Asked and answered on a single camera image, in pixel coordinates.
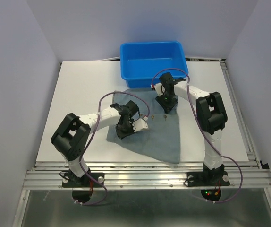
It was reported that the aluminium extrusion frame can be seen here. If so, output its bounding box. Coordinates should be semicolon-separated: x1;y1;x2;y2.
13;59;271;227

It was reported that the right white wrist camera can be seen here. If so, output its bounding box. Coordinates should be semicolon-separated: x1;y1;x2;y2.
151;83;165;96

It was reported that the light denim skirt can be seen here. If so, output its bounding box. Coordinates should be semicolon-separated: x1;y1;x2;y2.
106;88;181;164

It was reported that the blue plastic bin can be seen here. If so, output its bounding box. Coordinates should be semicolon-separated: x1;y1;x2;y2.
120;41;189;88

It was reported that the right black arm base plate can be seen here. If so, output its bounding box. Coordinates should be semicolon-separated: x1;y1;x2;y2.
186;171;230;187

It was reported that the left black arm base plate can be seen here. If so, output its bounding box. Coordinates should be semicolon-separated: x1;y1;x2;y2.
59;171;102;188

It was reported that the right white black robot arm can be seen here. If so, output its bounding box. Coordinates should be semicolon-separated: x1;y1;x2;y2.
151;70;229;187

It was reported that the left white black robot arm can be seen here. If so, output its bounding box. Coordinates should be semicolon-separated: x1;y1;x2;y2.
51;100;139;187

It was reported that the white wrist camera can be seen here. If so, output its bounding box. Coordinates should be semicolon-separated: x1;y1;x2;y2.
151;83;165;96
132;116;148;132

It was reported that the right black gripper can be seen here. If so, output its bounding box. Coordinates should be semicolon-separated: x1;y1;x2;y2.
155;90;178;112

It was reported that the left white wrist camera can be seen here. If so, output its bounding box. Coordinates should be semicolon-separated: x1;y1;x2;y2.
132;116;148;132

